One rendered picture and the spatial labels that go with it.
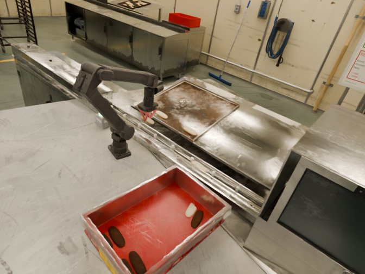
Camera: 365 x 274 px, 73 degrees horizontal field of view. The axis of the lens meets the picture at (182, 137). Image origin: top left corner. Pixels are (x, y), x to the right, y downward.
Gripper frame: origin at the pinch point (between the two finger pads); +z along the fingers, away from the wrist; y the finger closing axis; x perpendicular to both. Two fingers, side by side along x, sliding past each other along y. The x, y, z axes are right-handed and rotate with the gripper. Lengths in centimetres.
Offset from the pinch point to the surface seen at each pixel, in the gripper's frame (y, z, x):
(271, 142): -39, 0, 61
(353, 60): -73, -47, 77
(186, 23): -289, 7, -211
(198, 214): 25, 9, 59
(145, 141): 9.2, 7.1, 8.7
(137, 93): -34, 12, -48
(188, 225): 32, 10, 59
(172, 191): 22.5, 10.6, 42.2
